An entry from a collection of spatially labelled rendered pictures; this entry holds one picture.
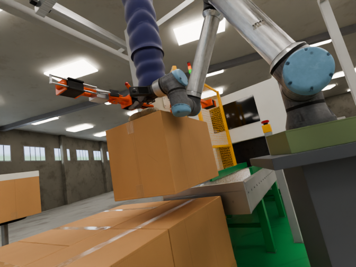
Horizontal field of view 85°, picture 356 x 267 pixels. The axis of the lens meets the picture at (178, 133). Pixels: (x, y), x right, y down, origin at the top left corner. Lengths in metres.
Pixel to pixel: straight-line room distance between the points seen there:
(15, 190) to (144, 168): 1.54
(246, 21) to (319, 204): 0.74
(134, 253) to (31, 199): 1.71
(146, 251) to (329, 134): 0.76
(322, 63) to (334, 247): 0.63
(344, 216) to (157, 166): 0.74
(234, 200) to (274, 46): 0.98
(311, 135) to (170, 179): 0.58
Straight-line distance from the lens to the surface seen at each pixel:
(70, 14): 3.51
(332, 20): 4.65
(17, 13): 3.59
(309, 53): 0.81
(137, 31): 1.51
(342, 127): 0.87
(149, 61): 1.38
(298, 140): 0.81
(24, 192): 2.34
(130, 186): 1.07
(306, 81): 0.79
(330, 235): 0.94
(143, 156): 0.99
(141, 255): 0.79
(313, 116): 0.95
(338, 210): 0.93
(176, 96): 0.92
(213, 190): 1.48
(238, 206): 1.44
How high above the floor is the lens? 0.78
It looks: 10 degrees up
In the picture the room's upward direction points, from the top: 11 degrees counter-clockwise
